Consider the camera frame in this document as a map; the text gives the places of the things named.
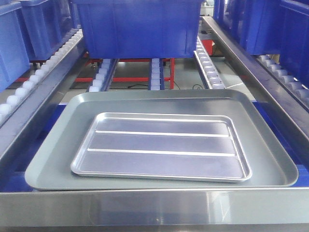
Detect silver ribbed metal tray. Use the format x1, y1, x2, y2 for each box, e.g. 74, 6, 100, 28
70, 112, 252, 183

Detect shelf roller track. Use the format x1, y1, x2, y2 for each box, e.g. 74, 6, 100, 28
148, 58, 165, 90
194, 37, 225, 89
87, 59, 119, 92

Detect large grey plastic tray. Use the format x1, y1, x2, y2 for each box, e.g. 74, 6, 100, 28
25, 89, 298, 190

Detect blue crate right shelf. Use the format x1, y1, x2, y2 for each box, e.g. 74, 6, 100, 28
213, 0, 284, 55

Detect blue crate shelf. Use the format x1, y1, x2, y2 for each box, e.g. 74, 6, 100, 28
17, 0, 78, 61
213, 0, 284, 55

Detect blue crate left shelf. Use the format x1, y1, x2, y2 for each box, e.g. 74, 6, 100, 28
17, 0, 78, 61

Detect large blue crate centre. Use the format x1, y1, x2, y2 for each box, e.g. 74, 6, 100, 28
73, 0, 202, 58

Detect right lane white rollers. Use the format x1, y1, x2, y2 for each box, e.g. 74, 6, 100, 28
257, 55, 309, 108

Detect lane white rollers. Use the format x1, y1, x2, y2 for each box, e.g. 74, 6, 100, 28
0, 29, 83, 124
257, 55, 309, 108

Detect left lane white rollers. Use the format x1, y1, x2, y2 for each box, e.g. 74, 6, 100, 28
0, 29, 83, 124

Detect blue crate far left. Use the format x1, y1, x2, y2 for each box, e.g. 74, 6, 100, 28
0, 1, 29, 91

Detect blue crate far right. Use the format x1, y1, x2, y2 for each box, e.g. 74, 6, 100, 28
280, 0, 309, 87

